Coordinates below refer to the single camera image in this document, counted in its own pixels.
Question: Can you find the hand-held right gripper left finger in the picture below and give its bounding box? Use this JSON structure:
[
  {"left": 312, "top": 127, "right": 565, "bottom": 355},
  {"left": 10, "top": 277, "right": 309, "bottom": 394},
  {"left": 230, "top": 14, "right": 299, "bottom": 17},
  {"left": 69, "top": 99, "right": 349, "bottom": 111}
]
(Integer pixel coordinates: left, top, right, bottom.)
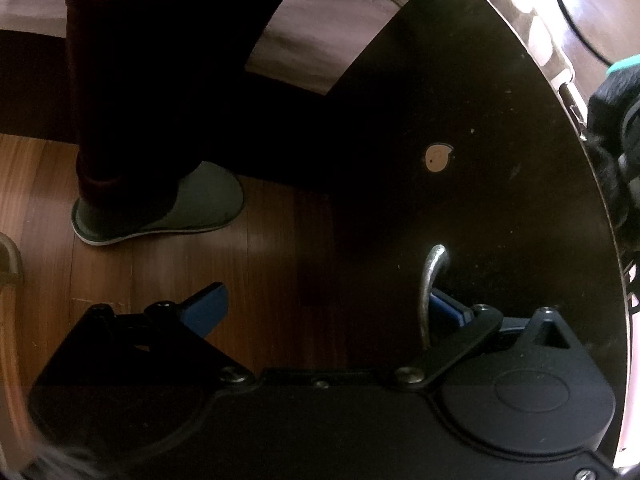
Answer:
[{"left": 35, "top": 282, "right": 253, "bottom": 397}]

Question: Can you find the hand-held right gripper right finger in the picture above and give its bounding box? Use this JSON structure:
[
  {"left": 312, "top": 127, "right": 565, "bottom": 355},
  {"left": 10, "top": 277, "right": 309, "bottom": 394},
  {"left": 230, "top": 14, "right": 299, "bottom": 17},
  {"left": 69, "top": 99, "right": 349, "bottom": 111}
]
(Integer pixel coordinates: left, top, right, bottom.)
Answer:
[{"left": 392, "top": 287, "right": 598, "bottom": 393}]

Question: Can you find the metal drawer handle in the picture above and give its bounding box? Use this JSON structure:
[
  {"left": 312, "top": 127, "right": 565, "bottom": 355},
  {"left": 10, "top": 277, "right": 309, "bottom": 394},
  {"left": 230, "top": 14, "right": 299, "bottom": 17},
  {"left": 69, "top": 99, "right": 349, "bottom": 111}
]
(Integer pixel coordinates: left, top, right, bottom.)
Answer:
[{"left": 419, "top": 244, "right": 449, "bottom": 352}]

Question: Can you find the dark drawer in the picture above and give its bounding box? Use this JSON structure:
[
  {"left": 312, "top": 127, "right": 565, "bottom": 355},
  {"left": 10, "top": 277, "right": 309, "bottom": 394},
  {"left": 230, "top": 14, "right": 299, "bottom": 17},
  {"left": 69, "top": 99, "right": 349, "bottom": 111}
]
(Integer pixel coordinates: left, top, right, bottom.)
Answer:
[{"left": 320, "top": 0, "right": 629, "bottom": 361}]

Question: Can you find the grey slipper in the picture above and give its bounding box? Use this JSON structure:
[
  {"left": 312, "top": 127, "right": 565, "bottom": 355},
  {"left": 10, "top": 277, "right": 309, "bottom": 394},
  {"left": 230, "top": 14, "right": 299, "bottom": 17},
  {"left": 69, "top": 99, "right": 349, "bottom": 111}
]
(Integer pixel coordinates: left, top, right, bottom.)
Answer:
[{"left": 71, "top": 161, "right": 246, "bottom": 247}]

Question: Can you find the small round tan sticker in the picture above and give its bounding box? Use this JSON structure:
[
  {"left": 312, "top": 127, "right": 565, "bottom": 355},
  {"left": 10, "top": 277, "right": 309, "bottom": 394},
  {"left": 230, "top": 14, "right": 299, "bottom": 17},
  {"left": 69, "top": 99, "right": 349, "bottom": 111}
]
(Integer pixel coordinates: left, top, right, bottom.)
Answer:
[{"left": 424, "top": 142, "right": 453, "bottom": 173}]

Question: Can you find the dark fuzzy cloth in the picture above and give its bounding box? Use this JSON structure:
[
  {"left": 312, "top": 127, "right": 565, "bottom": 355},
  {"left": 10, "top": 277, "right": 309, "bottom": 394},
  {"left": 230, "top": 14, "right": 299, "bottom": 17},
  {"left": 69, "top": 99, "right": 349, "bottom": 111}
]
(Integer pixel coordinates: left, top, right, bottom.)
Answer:
[{"left": 585, "top": 62, "right": 640, "bottom": 251}]

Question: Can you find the person's leg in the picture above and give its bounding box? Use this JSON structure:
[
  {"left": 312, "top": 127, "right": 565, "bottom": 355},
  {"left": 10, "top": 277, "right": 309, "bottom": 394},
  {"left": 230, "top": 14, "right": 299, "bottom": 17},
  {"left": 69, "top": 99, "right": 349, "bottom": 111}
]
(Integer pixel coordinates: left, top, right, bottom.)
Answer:
[{"left": 65, "top": 0, "right": 273, "bottom": 202}]

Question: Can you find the black cable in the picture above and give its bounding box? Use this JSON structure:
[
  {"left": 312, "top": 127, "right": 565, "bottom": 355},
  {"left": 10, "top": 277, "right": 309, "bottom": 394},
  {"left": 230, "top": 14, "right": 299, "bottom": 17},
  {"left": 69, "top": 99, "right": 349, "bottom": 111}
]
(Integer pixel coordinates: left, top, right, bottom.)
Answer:
[{"left": 540, "top": 0, "right": 613, "bottom": 67}]

